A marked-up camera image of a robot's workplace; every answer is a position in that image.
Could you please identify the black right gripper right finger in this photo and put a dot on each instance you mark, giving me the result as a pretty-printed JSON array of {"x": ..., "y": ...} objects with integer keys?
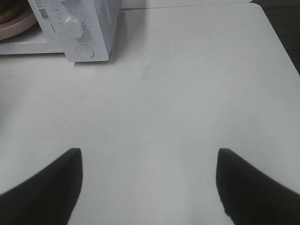
[{"x": 250, "y": 197}]

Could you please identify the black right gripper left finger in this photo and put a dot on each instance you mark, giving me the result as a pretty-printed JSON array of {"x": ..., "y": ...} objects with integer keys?
[{"x": 48, "y": 197}]

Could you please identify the pink round plate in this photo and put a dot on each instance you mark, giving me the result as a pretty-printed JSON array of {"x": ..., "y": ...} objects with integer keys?
[{"x": 24, "y": 21}]

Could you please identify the white microwave oven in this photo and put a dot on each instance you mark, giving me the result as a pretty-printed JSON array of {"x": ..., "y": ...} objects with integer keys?
[{"x": 99, "y": 17}]

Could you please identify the white lower timer knob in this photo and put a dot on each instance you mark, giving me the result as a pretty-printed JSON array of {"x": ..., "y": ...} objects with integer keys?
[{"x": 73, "y": 27}]

